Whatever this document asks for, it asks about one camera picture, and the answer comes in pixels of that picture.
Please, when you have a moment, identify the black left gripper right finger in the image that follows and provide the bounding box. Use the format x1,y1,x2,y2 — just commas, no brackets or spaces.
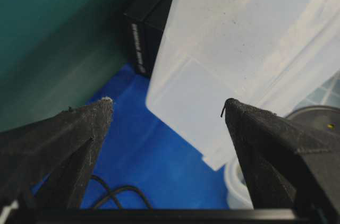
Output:
222,98,339,211

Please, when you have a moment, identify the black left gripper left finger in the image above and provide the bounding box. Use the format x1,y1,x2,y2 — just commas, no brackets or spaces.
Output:
1,97,113,209

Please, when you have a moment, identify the yellow wire spool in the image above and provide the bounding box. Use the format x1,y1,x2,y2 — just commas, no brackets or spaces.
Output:
285,105,339,137

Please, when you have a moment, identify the black cardboard box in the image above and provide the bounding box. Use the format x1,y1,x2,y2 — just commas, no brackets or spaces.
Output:
124,0,172,78

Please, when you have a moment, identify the translucent plastic tool box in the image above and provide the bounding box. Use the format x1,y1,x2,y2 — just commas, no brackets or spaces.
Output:
146,0,339,170

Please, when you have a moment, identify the blue mat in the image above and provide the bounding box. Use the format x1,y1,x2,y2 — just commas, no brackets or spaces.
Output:
34,65,228,209

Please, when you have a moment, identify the black cable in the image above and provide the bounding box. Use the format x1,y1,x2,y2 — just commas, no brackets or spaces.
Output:
89,175,154,210

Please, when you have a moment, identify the white tape roll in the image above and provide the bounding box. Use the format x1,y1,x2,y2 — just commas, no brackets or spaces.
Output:
224,158,253,210

